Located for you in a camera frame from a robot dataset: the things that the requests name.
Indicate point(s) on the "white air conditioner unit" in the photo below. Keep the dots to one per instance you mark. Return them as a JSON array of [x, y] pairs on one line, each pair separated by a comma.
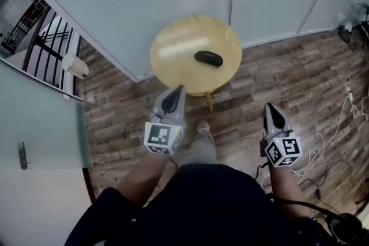
[[74, 64]]

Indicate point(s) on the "person's light shoe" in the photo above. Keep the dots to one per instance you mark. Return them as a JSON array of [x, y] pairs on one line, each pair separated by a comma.
[[203, 126]]

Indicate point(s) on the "black glasses case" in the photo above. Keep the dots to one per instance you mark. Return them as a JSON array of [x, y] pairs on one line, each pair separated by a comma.
[[207, 58]]

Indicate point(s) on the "person's grey trouser leg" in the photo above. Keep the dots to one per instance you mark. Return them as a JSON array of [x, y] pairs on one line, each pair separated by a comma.
[[200, 149]]

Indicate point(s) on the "person's left forearm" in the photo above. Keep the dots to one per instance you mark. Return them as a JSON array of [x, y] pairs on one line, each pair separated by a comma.
[[144, 175]]

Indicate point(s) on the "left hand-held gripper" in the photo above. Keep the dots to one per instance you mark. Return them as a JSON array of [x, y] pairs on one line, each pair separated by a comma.
[[161, 136]]

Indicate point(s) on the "black metal railing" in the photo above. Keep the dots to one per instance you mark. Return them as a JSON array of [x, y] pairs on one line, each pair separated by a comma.
[[43, 37]]

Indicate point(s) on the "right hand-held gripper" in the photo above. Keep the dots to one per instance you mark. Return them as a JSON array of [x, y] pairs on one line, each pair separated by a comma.
[[284, 151]]

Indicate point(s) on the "round wooden table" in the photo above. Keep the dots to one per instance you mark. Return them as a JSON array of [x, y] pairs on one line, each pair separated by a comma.
[[178, 66]]

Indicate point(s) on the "person's dark shirt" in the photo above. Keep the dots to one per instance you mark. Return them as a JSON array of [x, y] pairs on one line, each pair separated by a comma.
[[201, 210]]

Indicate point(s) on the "person's right forearm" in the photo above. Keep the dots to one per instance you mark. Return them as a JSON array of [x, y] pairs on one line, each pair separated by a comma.
[[285, 184]]

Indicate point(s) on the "dark equipment pile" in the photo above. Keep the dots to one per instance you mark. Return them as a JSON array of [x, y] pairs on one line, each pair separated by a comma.
[[361, 31]]

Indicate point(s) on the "frosted glass door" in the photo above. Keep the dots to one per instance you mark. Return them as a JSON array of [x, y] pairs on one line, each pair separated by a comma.
[[43, 129]]

